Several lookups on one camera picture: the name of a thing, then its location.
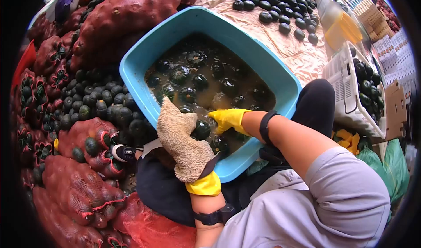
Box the person's right hand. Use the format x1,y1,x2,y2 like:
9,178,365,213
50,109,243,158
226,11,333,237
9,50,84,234
208,109,253,137

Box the person's left hand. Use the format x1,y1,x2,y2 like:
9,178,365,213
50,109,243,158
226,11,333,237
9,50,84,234
156,97,222,197

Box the person's right fingers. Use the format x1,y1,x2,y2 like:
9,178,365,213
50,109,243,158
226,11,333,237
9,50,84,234
208,109,235,136

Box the person's left fingers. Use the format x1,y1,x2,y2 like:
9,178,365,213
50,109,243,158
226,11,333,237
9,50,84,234
157,97,198,141

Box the dark green round squash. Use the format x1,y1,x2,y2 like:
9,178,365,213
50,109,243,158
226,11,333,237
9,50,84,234
191,119,212,141

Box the black wrist band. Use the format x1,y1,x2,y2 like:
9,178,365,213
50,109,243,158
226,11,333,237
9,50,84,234
193,203,237,226
259,110,291,166

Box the batch of wet soaking squashes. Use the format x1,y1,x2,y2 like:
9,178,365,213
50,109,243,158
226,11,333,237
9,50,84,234
145,49,275,155

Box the pile of loose dry squashes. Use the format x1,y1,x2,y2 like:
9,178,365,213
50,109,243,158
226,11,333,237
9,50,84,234
59,69,157,147

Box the blue plastic tub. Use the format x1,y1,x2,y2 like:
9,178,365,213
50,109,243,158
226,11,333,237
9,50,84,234
119,6,302,183

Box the pale pink plastic sheet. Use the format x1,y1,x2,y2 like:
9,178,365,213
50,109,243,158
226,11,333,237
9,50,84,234
193,0,330,88

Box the empty red net bag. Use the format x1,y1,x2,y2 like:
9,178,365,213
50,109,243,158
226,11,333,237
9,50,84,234
112,192,198,248

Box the heap of red net sacks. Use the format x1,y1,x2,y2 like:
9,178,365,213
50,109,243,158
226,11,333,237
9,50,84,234
13,0,208,248

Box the white plastic crate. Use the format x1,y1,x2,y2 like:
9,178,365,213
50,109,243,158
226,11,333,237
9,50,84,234
322,41,387,140

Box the spread of washed squashes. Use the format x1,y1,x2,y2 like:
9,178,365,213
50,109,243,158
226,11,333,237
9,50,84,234
207,0,320,45

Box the orange cut squash pieces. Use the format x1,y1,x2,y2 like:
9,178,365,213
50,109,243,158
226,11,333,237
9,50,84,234
332,128,361,155

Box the person's body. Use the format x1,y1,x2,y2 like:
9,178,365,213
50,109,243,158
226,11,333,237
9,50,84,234
205,146,392,248

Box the translucent yellow plastic container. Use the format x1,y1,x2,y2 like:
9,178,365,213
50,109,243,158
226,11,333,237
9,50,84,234
316,0,363,51

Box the load of crated squashes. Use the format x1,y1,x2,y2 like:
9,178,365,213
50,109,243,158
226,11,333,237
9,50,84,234
349,47,385,123

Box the red plastic scoop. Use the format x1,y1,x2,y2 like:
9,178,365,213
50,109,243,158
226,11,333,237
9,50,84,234
12,39,37,88

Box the brown cardboard box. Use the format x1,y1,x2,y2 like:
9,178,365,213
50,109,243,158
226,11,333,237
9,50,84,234
372,80,408,144

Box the green plastic bag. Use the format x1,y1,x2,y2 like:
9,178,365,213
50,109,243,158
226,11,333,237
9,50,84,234
356,139,410,204

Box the stack of printed cartons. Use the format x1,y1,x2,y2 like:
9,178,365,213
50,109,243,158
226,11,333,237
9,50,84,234
335,0,417,95

